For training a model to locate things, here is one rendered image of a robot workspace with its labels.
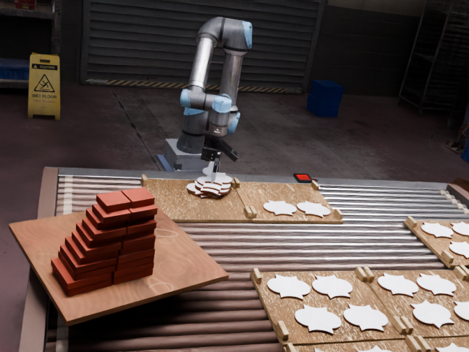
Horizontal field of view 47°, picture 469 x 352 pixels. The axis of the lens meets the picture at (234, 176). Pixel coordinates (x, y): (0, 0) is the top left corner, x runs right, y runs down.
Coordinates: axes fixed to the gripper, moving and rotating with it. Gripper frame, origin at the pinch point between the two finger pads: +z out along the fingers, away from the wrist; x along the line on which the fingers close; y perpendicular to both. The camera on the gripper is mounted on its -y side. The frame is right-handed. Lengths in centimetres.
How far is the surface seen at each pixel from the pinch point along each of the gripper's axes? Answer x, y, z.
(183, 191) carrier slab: 7.4, 12.0, 6.0
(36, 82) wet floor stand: -274, 205, 64
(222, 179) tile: 1.7, -3.2, -0.4
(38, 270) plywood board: 93, 37, -4
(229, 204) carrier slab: 10.5, -8.7, 6.0
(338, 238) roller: 17, -55, 8
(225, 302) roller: 74, -15, 8
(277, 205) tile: 5.2, -28.6, 4.9
